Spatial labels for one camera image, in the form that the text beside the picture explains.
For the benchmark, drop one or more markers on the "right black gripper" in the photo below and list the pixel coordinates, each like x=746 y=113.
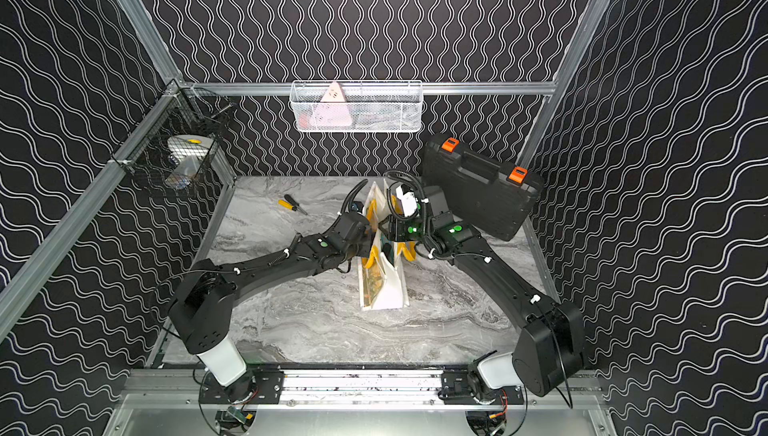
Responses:
x=395 y=231

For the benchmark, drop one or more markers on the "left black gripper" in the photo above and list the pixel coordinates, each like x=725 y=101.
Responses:
x=365 y=235

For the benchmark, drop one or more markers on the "white pouch with yellow handles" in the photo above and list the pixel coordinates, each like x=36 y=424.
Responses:
x=381 y=275

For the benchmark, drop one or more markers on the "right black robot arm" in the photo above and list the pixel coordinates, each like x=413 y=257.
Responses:
x=550 y=347

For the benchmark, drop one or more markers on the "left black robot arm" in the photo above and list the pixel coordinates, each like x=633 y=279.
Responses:
x=201 y=307

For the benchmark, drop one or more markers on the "yellow black screwdriver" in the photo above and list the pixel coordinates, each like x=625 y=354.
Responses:
x=288 y=202

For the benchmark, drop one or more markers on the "black tool case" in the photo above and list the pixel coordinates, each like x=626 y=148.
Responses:
x=495 y=197

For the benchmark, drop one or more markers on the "pink triangle card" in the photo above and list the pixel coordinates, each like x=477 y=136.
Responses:
x=332 y=112

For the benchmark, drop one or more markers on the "white wire wall basket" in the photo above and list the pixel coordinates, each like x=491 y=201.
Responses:
x=375 y=106

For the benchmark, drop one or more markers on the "silver mounting rail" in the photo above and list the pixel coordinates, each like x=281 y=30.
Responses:
x=376 y=387

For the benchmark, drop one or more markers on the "black wire corner basket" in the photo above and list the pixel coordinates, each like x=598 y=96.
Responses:
x=150 y=167

